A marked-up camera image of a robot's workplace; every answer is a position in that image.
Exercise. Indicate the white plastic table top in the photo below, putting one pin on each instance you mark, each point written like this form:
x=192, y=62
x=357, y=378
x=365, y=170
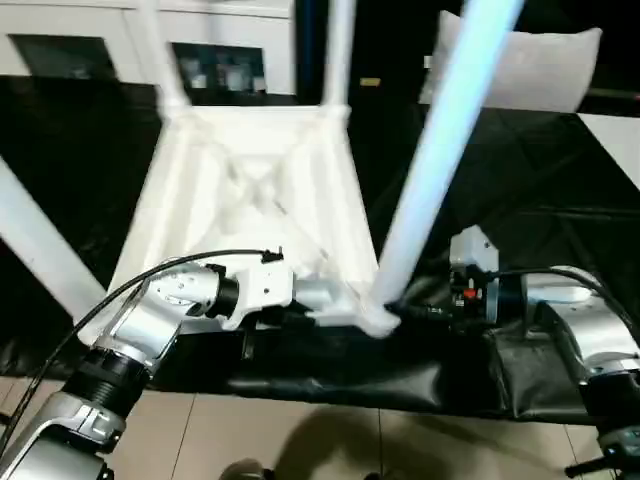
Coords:
x=250, y=180

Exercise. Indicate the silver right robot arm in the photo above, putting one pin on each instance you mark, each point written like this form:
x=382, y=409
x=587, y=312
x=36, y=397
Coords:
x=590, y=330

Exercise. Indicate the black work mat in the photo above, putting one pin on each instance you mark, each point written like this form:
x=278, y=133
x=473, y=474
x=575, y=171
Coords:
x=540, y=220

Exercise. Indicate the black stand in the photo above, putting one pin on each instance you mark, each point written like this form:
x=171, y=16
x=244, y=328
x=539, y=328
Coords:
x=600, y=466

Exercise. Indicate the white board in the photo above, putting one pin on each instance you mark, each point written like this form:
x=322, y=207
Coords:
x=615, y=145

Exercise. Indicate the grey white pillow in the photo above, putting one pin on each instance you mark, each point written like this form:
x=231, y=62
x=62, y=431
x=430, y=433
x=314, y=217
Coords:
x=540, y=70

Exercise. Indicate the black cabinet with yellow label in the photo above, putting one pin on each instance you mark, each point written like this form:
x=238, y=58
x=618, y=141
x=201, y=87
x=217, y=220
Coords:
x=385, y=45

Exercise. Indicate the white glass-door cabinet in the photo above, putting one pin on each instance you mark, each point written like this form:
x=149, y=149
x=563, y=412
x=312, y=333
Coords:
x=100, y=40

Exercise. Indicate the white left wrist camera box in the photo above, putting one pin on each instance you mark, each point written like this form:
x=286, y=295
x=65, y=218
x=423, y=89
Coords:
x=262, y=285

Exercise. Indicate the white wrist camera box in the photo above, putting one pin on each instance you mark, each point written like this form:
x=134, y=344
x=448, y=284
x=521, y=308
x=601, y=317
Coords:
x=262, y=285
x=472, y=252

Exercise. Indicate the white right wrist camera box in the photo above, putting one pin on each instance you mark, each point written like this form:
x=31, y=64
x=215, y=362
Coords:
x=472, y=252

